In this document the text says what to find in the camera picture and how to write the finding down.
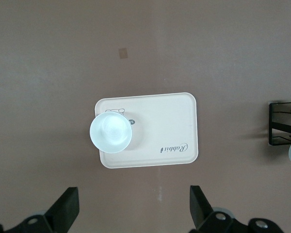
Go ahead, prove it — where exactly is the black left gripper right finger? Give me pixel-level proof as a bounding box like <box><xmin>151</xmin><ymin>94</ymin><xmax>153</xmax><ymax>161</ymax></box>
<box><xmin>190</xmin><ymin>185</ymin><xmax>284</xmax><ymax>233</ymax></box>

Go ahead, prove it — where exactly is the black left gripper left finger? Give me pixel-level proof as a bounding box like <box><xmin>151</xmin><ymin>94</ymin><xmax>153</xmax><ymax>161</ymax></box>
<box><xmin>0</xmin><ymin>187</ymin><xmax>80</xmax><ymax>233</ymax></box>

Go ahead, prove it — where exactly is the white bowl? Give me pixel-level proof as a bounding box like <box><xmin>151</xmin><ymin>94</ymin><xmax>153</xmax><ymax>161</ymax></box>
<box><xmin>89</xmin><ymin>112</ymin><xmax>133</xmax><ymax>154</ymax></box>

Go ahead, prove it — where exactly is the beige rabbit print tray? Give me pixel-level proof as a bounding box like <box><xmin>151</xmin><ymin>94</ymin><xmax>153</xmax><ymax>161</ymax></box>
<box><xmin>94</xmin><ymin>92</ymin><xmax>198</xmax><ymax>169</ymax></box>

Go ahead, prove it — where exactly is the black wire cup rack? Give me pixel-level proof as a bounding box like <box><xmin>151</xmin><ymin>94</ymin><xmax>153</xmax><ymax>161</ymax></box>
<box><xmin>268</xmin><ymin>101</ymin><xmax>291</xmax><ymax>146</ymax></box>

